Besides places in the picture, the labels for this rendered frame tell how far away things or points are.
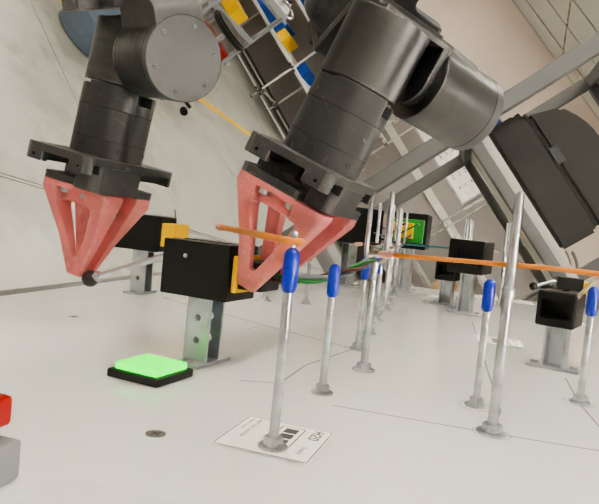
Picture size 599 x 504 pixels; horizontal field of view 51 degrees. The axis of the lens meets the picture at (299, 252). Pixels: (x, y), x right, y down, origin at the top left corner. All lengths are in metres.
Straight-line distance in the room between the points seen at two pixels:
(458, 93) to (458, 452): 0.23
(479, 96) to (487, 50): 8.16
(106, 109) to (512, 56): 8.16
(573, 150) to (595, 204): 0.12
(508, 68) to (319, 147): 8.13
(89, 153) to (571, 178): 1.13
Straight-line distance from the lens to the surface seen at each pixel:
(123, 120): 0.51
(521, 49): 8.61
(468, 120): 0.46
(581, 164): 1.46
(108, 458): 0.31
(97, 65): 0.52
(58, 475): 0.29
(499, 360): 0.39
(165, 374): 0.42
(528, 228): 1.36
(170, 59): 0.45
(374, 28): 0.42
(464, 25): 8.80
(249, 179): 0.42
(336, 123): 0.41
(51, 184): 0.54
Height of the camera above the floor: 1.31
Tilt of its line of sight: 13 degrees down
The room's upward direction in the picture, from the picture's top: 58 degrees clockwise
